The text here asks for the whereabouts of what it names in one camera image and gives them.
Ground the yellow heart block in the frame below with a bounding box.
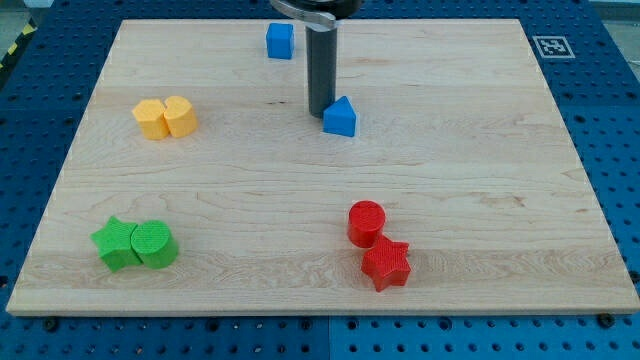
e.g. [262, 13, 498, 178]
[164, 96, 199, 138]

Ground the blue cube block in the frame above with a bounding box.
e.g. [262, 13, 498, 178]
[265, 23, 295, 60]

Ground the white fiducial marker tag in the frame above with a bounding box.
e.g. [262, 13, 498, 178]
[533, 35, 575, 59]

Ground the red star block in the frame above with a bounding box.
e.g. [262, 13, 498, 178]
[361, 235, 411, 292]

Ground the green cylinder block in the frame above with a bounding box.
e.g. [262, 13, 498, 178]
[131, 220, 179, 269]

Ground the yellow hexagon block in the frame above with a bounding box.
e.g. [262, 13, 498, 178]
[132, 99, 169, 140]

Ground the red cylinder block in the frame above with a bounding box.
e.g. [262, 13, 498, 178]
[347, 200, 386, 248]

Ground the black robot arm flange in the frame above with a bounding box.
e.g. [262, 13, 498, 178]
[269, 0, 364, 31]

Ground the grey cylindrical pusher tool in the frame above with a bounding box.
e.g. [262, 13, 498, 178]
[305, 26, 338, 118]

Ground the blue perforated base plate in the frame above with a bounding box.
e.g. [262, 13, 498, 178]
[1, 0, 639, 359]

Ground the green star block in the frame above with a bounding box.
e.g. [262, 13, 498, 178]
[90, 216, 142, 272]

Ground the light wooden board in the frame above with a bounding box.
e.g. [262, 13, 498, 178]
[7, 19, 639, 317]

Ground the blue triangle block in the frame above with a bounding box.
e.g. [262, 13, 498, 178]
[323, 96, 357, 137]

